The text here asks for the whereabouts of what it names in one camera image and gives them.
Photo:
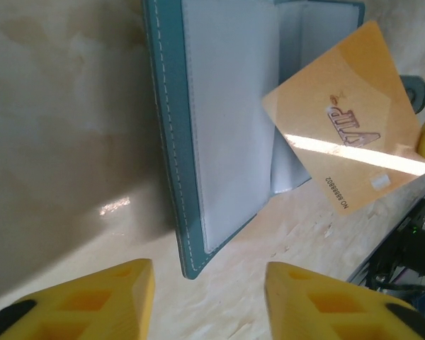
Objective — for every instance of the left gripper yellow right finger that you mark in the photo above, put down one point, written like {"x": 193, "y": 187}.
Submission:
{"x": 322, "y": 311}

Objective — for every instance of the gold VIP card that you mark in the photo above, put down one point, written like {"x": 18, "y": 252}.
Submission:
{"x": 322, "y": 124}

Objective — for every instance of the blue leather card holder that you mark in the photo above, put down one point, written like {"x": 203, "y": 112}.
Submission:
{"x": 170, "y": 141}

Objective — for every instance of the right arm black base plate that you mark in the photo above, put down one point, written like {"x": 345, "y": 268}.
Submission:
{"x": 418, "y": 248}

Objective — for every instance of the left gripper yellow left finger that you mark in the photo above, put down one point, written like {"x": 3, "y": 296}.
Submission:
{"x": 92, "y": 304}

